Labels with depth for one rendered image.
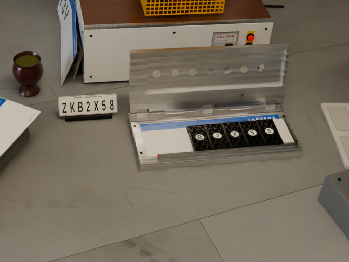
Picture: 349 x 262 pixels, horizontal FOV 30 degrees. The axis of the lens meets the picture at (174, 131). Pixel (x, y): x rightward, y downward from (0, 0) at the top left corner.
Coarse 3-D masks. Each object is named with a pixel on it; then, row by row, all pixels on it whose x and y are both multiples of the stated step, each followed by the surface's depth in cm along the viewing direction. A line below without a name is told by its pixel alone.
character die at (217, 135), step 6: (210, 126) 177; (216, 126) 177; (222, 126) 177; (210, 132) 175; (216, 132) 175; (222, 132) 175; (210, 138) 173; (216, 138) 173; (222, 138) 174; (216, 144) 172; (222, 144) 172; (228, 144) 172
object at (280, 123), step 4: (276, 120) 181; (280, 120) 181; (276, 124) 179; (280, 124) 180; (284, 124) 180; (280, 128) 178; (284, 128) 178; (280, 132) 177; (284, 132) 177; (288, 132) 177; (280, 136) 176; (284, 136) 176; (288, 136) 176; (284, 140) 174; (288, 140) 175; (292, 140) 175
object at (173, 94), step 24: (168, 48) 171; (192, 48) 172; (216, 48) 173; (240, 48) 174; (264, 48) 176; (288, 48) 177; (144, 72) 171; (168, 72) 174; (216, 72) 177; (240, 72) 179; (264, 72) 181; (144, 96) 175; (168, 96) 176; (192, 96) 178; (216, 96) 180; (240, 96) 181; (264, 96) 183
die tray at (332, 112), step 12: (324, 108) 190; (336, 108) 191; (348, 108) 191; (336, 120) 187; (348, 120) 187; (336, 132) 183; (348, 132) 183; (336, 144) 179; (348, 144) 179; (348, 156) 175; (348, 168) 173
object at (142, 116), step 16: (144, 112) 178; (160, 112) 179; (192, 112) 182; (208, 112) 182; (224, 112) 183; (240, 112) 184; (256, 112) 184; (272, 112) 185; (144, 160) 166; (160, 160) 166; (176, 160) 167; (192, 160) 167; (208, 160) 168; (224, 160) 170; (240, 160) 171; (256, 160) 172
